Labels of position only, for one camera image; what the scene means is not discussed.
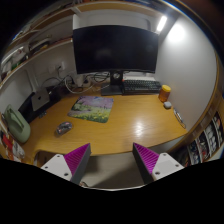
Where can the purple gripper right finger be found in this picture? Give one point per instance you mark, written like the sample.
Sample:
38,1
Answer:
154,166

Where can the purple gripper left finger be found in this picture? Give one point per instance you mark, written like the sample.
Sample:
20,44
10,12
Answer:
71,166

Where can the grey computer mouse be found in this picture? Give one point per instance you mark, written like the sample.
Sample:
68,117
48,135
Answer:
63,128

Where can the floral landscape mouse pad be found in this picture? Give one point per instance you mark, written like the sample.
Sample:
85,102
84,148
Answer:
92,108

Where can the pen on desk edge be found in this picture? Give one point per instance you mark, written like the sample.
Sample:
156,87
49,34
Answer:
179,118

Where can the shelf unit with items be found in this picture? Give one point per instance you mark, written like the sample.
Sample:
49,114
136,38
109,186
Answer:
205,145

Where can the small grey round device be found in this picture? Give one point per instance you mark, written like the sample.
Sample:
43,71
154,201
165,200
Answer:
167,105

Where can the green bag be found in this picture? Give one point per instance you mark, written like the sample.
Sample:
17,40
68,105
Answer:
17,124

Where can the orange lidded jar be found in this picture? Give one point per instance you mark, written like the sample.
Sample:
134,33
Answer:
164,93

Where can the silver laptop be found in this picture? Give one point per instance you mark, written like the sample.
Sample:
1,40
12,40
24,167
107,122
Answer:
39,99

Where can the black mechanical keyboard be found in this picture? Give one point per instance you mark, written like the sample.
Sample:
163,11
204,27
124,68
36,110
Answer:
141,87

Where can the black computer monitor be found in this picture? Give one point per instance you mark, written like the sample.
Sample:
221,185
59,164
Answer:
115,49

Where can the white light bar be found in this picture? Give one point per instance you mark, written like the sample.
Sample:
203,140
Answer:
161,23

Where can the white wall socket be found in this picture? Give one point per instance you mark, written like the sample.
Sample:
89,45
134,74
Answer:
60,66

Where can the wooden wall shelf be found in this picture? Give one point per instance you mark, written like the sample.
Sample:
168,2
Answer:
54,28

